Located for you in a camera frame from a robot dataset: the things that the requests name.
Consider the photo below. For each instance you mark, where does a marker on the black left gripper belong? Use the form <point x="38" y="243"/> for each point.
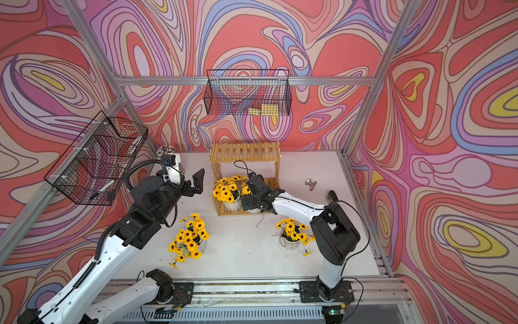
<point x="189" y="191"/>

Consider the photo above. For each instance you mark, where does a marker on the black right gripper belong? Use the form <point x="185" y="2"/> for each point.
<point x="247" y="198"/>

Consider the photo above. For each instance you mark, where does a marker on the sunflower pot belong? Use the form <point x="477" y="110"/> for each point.
<point x="190" y="241"/>
<point x="227" y="192"/>
<point x="247" y="194"/>
<point x="294" y="234"/>

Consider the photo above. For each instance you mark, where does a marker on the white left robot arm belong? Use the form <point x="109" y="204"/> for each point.
<point x="156" y="186"/>

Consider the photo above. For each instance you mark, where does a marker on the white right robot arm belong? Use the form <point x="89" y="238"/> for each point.
<point x="336" y="236"/>

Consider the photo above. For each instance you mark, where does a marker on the cup of pencils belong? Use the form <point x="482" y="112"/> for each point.
<point x="165" y="150"/>

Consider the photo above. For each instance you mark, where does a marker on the wooden two-tier shelf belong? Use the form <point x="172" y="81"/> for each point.
<point x="249" y="153"/>

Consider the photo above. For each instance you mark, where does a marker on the silver metal bulldog clip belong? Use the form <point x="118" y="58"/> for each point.
<point x="311" y="184"/>

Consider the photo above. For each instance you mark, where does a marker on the grey stapler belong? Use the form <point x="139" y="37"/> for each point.
<point x="331" y="197"/>

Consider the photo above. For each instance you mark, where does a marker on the white marker in basket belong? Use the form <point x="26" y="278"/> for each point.
<point x="101" y="190"/>

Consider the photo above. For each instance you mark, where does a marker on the yellow sticky notes pad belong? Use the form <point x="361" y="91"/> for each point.
<point x="264" y="110"/>

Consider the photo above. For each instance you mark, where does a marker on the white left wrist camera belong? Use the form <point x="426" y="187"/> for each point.
<point x="174" y="174"/>

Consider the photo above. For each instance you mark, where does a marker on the black wire basket left wall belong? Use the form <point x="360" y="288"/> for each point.
<point x="104" y="150"/>

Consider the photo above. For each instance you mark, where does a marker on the black wire basket wall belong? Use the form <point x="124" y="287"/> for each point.
<point x="104" y="150"/>
<point x="234" y="91"/>

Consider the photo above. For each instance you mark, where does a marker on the black wire basket back wall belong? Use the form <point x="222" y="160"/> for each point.
<point x="234" y="91"/>

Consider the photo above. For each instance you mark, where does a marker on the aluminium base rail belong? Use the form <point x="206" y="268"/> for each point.
<point x="364" y="300"/>

